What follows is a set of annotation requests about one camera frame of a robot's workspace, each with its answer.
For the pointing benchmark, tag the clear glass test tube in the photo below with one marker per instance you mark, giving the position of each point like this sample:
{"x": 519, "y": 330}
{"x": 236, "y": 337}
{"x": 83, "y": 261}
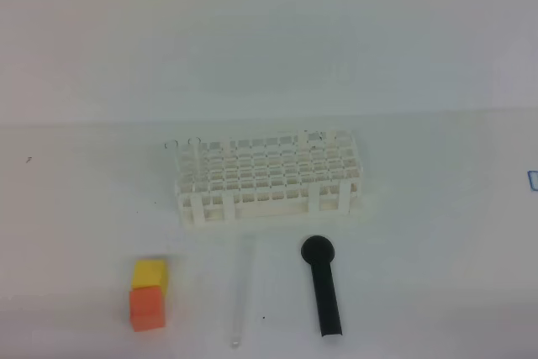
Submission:
{"x": 245, "y": 253}

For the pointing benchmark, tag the white test tube rack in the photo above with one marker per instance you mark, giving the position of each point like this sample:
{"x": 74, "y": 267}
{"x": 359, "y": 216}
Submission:
{"x": 303, "y": 173}

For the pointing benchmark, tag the clear test tube far left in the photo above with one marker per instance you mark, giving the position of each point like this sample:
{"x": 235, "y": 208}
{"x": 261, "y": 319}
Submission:
{"x": 172, "y": 152}

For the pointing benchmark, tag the black plastic scoop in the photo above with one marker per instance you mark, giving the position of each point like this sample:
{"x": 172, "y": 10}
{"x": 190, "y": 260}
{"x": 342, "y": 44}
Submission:
{"x": 319, "y": 253}

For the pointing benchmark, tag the yellow foam cube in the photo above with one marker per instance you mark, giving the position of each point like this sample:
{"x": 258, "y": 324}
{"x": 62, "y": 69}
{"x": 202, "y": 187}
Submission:
{"x": 151, "y": 273}

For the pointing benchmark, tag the orange foam cube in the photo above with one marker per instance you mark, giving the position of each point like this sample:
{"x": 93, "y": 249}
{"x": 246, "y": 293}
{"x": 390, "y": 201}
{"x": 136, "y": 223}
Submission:
{"x": 147, "y": 308}

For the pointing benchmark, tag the blue square marker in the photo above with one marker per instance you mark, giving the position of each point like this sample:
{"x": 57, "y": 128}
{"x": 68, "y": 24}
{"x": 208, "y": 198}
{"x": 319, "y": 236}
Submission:
{"x": 533, "y": 180}

